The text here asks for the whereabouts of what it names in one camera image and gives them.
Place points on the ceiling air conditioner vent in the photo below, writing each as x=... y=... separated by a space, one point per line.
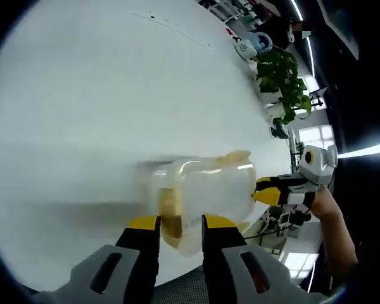
x=340 y=25

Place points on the blue and white appliance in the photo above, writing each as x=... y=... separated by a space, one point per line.
x=263 y=41

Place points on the long ceiling light strip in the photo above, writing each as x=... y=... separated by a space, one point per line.
x=310 y=41

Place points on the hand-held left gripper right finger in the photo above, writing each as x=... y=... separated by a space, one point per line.
x=225 y=272

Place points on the dark desk object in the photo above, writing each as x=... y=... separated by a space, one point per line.
x=278 y=130

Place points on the curved ceiling light strip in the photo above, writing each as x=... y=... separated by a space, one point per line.
x=367 y=149

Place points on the white shelf with boxes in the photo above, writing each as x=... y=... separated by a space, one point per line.
x=240 y=11

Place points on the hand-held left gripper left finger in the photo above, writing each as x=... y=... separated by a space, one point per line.
x=133 y=272

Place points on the white printed mug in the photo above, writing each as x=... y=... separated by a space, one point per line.
x=245 y=49

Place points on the red small items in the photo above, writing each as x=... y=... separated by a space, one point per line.
x=233 y=35

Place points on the bright window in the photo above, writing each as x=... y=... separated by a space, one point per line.
x=316 y=136

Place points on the green potted plant white pot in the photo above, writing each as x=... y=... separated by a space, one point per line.
x=280 y=76

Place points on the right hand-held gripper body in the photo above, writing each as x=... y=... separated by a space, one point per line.
x=320 y=168

